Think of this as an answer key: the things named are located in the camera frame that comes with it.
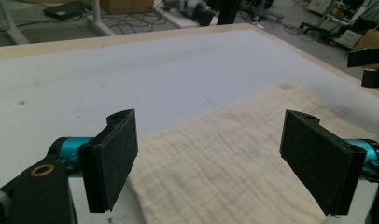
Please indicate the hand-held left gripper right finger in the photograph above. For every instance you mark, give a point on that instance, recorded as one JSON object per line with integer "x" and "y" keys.
{"x": 321, "y": 161}

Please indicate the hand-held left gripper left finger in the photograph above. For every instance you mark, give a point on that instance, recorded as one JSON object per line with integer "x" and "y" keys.
{"x": 109, "y": 161}

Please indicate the cream printed cloth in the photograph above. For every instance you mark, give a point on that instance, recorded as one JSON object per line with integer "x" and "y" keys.
{"x": 221, "y": 168}

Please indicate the white grid mat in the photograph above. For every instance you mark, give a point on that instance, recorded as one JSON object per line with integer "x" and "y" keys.
{"x": 131, "y": 71}

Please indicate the white desk leg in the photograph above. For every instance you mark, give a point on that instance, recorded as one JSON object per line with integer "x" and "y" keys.
{"x": 11, "y": 25}
{"x": 99, "y": 21}

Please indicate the black metal stand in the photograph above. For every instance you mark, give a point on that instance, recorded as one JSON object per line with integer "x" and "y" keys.
{"x": 228, "y": 12}

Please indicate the brown cardboard box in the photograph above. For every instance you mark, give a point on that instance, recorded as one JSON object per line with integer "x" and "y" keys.
{"x": 127, "y": 6}

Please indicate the flat black device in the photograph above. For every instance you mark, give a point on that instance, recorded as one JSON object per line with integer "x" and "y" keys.
{"x": 66, "y": 11}

